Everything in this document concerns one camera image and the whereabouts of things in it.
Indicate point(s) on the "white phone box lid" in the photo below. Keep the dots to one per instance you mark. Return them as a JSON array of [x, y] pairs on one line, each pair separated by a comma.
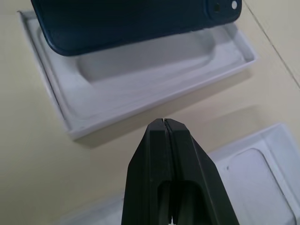
[[255, 173]]

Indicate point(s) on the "dark blue smartphone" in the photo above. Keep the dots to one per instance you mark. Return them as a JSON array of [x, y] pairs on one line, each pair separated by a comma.
[[126, 22]]

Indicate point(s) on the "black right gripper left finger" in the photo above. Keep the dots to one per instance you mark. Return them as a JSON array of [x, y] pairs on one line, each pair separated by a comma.
[[143, 173]]

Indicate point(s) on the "white phone box base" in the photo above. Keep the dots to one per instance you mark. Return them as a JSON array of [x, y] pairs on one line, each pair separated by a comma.
[[140, 77]]

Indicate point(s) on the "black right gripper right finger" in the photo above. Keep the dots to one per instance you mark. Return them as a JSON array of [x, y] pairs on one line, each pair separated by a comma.
[[197, 178]]

